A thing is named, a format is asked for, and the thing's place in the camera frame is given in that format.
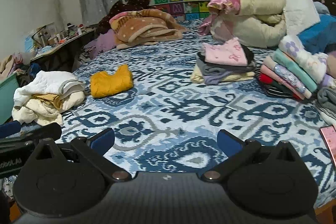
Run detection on blue white patterned bedsheet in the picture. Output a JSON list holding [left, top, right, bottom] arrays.
[[2, 19, 336, 209]]

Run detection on colourful folded clothes stack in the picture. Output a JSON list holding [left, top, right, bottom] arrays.
[[260, 35, 327, 100]]

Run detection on grey purple folded clothes stack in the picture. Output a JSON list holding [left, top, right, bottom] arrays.
[[190, 46, 256, 85]]

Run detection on yellow knit sweater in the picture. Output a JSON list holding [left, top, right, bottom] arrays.
[[90, 64, 134, 98]]

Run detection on white cream quilted clothes pile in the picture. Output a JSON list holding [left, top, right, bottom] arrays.
[[11, 71, 85, 126]]

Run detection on colourful alphabet foam mat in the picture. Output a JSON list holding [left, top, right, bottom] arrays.
[[149, 0, 210, 21]]

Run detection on purple garment by blanket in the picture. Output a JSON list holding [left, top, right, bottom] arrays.
[[84, 29, 116, 59]]

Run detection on brown dotted fleece blanket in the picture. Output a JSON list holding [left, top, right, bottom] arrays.
[[109, 9, 187, 50]]

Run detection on beige pink quilt heap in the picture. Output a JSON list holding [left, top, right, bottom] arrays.
[[199, 0, 321, 48]]

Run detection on pink top folded garment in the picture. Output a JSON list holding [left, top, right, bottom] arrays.
[[203, 38, 249, 67]]

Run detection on cluttered dark side table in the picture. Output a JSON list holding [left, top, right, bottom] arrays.
[[25, 23, 96, 72]]

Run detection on blue blanket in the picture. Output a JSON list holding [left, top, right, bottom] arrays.
[[298, 14, 336, 54]]

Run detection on pink smartphone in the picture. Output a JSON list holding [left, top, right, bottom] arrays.
[[319, 126, 336, 166]]

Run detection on green storage box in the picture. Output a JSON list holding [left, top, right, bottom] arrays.
[[0, 73, 19, 124]]

